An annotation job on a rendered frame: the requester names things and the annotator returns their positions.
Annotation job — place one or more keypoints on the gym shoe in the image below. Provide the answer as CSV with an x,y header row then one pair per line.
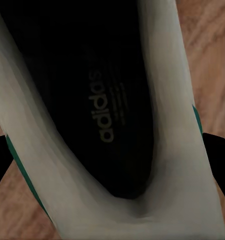
x,y
98,112

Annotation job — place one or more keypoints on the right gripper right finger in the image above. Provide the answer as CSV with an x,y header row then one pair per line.
x,y
215,149

